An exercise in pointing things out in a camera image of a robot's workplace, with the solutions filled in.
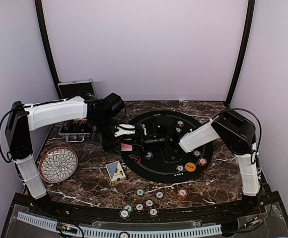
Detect red card box in case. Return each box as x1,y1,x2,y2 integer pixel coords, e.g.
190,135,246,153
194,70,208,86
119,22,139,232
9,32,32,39
72,119,87,124

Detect red 5 chips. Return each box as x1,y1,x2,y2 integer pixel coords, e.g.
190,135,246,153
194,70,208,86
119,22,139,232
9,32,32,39
198,158,208,167

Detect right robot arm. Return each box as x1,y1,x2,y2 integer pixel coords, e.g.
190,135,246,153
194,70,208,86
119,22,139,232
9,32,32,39
122,110,260,215

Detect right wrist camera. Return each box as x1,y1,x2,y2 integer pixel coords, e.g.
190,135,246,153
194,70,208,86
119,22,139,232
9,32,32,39
140,124,147,136

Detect red 5 chip stack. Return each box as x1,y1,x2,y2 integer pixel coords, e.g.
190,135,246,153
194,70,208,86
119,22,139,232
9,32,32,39
177,188,188,200

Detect red triangle all-in marker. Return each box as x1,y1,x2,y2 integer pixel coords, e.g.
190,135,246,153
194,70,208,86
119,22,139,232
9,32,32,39
129,154,141,162

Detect white slotted cable duct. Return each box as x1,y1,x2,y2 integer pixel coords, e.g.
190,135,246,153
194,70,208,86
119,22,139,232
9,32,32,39
16,211,223,238

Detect aluminium poker chip case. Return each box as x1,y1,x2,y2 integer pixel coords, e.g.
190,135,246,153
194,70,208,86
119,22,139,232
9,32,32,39
58,79,97,143

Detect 100 chip on rail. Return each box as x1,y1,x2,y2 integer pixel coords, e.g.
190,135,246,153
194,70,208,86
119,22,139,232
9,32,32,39
135,203,144,212

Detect black round poker mat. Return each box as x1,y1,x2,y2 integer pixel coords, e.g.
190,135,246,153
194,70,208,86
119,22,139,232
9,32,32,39
121,111,214,183

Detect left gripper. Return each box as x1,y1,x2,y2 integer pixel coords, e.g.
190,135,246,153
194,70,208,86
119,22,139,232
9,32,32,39
91,115,122,155

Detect red-backed card deck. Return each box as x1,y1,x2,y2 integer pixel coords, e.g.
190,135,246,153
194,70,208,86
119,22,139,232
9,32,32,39
120,138,133,152

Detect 100 chips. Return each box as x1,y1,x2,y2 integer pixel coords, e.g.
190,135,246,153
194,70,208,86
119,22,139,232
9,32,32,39
177,120,184,127
176,165,185,172

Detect fallen 100 chip on duct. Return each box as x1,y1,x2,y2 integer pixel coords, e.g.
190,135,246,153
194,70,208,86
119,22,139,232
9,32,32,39
119,232,130,238

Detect fallen green 20 chip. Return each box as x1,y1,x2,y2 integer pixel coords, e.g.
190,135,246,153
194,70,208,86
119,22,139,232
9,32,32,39
124,204,133,213
119,209,130,219

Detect gold blue card box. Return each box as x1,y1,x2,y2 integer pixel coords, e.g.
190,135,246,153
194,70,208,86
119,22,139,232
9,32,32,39
105,161,126,183

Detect black orange 100 chip stack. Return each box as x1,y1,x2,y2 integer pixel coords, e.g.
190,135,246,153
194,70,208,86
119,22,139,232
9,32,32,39
155,191,164,199

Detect orange big blind button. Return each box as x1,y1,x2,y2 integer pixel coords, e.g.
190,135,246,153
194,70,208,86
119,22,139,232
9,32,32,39
185,162,196,172

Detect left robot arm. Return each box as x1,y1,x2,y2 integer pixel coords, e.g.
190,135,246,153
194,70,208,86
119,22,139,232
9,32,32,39
5,93,125,216

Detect purple chip roll in case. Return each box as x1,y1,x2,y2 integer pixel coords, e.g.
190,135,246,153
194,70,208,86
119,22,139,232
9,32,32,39
62,121,70,131

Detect floral ceramic plate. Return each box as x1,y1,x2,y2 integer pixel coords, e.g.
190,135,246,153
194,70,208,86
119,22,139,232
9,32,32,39
38,147,78,183

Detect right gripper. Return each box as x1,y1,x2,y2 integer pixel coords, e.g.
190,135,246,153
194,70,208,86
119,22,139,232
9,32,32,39
120,128,169,157

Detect green 20 chip stack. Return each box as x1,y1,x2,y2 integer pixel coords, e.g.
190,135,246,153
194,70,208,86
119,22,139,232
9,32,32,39
136,188,145,197

